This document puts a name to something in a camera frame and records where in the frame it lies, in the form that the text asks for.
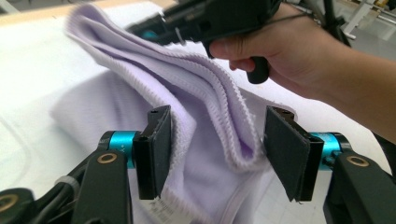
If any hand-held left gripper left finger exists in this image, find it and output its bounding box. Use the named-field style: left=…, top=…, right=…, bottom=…
left=98, top=105, right=173, bottom=201

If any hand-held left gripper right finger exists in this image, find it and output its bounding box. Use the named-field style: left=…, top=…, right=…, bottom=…
left=263, top=105, right=353, bottom=203

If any lavender cat-print garment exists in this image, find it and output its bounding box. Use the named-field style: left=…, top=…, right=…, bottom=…
left=50, top=3, right=297, bottom=224

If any white grid mat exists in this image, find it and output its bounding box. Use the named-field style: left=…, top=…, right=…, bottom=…
left=0, top=1, right=391, bottom=224

